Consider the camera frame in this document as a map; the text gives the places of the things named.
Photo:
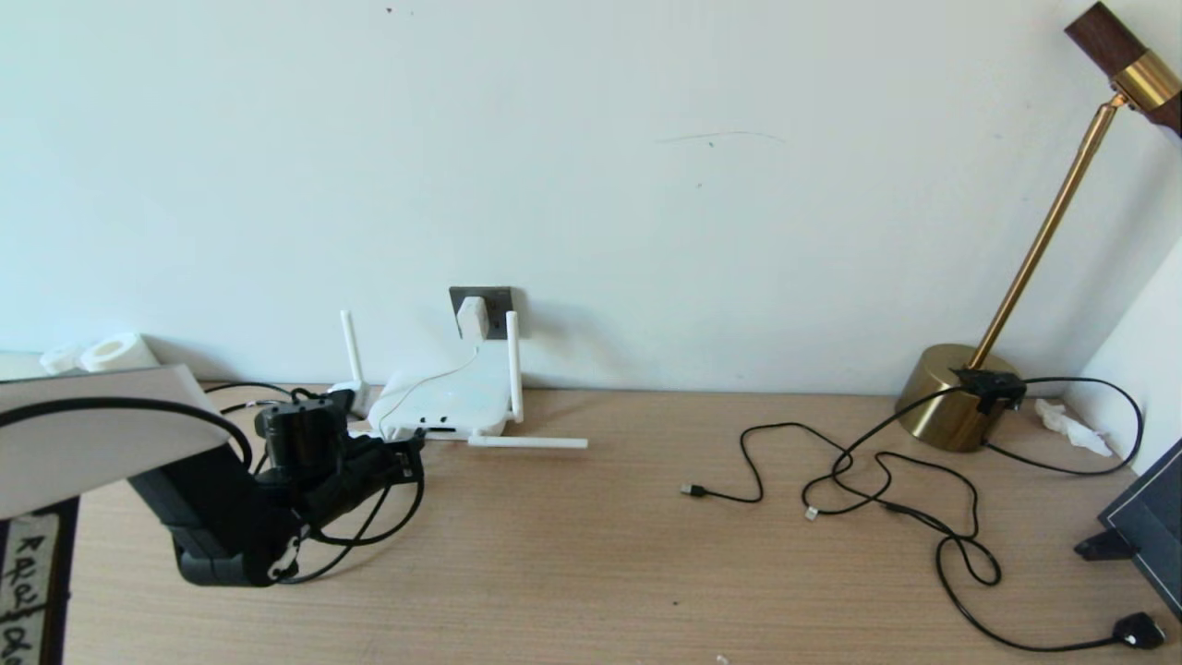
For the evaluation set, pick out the white toilet paper roll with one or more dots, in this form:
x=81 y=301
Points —
x=118 y=353

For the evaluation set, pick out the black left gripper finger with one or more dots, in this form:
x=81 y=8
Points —
x=408 y=439
x=418 y=446

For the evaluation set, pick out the crumpled white tissue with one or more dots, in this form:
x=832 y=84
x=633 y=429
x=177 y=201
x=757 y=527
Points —
x=1069 y=427

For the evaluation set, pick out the small clear plastic container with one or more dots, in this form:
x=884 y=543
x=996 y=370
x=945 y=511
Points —
x=60 y=360

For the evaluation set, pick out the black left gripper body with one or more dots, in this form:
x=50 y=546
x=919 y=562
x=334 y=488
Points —
x=371 y=473

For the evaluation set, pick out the white wifi router with antennas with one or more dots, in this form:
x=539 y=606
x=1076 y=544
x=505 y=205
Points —
x=457 y=402

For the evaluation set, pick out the black power plug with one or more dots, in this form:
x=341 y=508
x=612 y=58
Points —
x=1138 y=631

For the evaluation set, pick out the brass desk lamp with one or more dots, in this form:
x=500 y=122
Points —
x=942 y=406

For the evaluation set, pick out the white power adapter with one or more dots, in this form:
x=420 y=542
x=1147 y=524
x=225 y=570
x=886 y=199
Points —
x=473 y=319

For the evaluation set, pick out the grey wall power socket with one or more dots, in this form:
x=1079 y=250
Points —
x=501 y=309

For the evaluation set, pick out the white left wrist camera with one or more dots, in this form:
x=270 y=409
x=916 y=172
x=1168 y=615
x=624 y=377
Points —
x=349 y=395

